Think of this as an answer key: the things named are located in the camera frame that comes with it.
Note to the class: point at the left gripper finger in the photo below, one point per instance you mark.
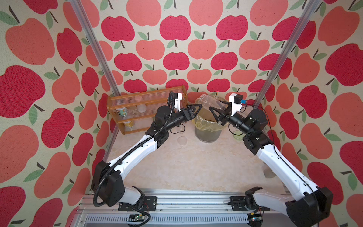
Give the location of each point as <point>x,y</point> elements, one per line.
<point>195,113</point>
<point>194,106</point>

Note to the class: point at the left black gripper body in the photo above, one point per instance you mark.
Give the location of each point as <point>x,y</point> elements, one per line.
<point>187,117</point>

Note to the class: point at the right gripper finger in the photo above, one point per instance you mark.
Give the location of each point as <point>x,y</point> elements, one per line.
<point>218,114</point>
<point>226,107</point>

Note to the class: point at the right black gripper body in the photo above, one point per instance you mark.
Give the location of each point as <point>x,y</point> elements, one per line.
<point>226,120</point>

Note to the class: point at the short clear plastic jar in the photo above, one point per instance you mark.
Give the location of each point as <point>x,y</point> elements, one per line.
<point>209,101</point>

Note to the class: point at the green jar lid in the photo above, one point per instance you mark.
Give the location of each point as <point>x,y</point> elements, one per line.
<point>238,136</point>

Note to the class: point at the short jar clear lid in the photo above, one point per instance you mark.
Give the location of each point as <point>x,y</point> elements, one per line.
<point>182,140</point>

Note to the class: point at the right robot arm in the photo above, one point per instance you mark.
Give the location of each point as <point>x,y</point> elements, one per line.
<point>308,204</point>

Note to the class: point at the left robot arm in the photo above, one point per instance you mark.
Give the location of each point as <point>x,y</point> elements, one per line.
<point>107,183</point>

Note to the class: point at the yellow plastic bin liner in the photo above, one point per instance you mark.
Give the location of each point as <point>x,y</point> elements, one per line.
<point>207,114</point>

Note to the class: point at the metal mesh trash bin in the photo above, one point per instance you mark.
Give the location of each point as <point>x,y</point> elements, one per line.
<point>207,134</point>

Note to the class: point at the white pink bottle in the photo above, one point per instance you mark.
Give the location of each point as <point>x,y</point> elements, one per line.
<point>141,107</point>

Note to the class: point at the yellow small can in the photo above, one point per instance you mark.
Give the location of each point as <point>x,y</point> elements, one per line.
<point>129,124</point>

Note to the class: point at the green white cup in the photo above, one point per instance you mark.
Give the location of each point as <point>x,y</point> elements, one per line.
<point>122,111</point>

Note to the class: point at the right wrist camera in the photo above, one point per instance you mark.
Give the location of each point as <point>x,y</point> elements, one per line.
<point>237,103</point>

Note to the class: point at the right aluminium corner post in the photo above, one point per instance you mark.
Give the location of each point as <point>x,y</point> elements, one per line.
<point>307,13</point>

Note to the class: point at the aluminium corner post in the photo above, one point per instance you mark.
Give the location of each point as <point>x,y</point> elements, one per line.
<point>97,49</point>
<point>307,13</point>

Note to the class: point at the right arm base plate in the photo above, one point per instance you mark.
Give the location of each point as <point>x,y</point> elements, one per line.
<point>241,203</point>

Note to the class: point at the aluminium frame rail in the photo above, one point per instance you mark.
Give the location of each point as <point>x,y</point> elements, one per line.
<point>172,209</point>

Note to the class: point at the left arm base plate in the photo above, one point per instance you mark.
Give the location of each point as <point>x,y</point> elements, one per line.
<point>146,204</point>

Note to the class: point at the left aluminium corner post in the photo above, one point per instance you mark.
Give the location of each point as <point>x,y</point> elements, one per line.
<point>97,49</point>

